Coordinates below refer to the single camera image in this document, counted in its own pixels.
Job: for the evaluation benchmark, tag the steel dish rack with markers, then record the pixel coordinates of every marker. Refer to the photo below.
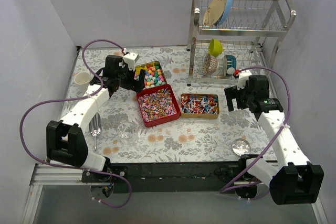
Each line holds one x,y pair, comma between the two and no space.
252,32

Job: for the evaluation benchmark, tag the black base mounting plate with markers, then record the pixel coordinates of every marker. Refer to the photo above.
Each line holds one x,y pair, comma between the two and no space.
178,177

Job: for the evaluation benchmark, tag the glass jar lid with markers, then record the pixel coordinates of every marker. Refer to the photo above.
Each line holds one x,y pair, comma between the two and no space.
241,147

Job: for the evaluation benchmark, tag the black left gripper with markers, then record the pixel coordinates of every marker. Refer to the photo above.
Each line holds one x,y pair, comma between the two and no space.
132,80

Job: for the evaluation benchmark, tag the green tin of star candies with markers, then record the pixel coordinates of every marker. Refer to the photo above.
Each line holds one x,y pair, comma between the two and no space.
154,75

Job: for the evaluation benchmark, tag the aluminium frame rail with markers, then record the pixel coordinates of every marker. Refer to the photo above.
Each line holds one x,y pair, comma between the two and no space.
49,175

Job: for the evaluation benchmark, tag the teal white bowl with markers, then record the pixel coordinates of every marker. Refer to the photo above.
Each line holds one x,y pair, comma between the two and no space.
229,65

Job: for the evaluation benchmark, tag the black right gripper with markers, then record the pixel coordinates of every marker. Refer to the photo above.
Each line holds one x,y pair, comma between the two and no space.
237,98

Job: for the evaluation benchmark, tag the white cup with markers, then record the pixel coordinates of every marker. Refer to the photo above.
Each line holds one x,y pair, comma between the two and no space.
82,81

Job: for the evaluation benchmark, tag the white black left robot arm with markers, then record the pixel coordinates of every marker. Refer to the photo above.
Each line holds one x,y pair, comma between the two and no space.
65,140

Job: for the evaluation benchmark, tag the clear glass jar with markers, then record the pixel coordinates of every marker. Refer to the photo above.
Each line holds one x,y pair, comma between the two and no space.
127,133

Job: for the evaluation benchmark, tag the patterned brown bowl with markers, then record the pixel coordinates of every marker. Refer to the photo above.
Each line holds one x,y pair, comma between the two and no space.
210,65

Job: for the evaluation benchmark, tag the metal scoop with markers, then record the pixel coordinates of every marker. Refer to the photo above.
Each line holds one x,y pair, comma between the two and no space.
95,128

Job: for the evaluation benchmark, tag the cream plate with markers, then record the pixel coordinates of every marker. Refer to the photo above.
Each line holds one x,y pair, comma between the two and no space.
213,12

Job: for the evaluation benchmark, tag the green bowl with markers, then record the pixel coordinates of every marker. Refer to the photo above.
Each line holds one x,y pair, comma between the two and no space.
215,48

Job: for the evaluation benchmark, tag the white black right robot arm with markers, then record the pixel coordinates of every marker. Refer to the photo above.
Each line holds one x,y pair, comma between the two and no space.
295,180

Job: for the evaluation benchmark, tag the red tin of swirl lollipops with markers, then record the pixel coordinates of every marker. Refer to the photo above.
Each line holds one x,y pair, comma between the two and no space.
158,105

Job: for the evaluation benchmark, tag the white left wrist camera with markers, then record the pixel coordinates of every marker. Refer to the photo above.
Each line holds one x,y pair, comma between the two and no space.
130,59

